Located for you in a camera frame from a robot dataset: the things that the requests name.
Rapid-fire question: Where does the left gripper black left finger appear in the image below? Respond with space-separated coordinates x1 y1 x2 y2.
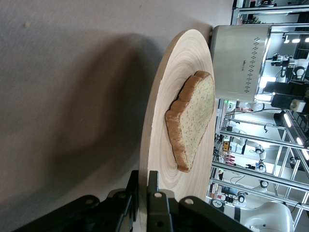
12 170 140 232

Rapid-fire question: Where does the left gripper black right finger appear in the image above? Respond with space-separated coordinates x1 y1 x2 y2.
147 171 252 232

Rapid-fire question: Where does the slice of bread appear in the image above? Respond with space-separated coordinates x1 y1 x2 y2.
164 70 215 173

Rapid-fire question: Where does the round light wooden plate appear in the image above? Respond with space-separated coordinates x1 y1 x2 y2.
139 29 216 232

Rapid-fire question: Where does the cream and chrome toaster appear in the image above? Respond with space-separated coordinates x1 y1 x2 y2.
209 24 272 104

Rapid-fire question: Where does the brown table cover cloth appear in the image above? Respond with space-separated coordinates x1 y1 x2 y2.
0 0 213 232

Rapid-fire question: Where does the aluminium cell frame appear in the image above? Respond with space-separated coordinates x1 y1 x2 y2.
212 0 309 232

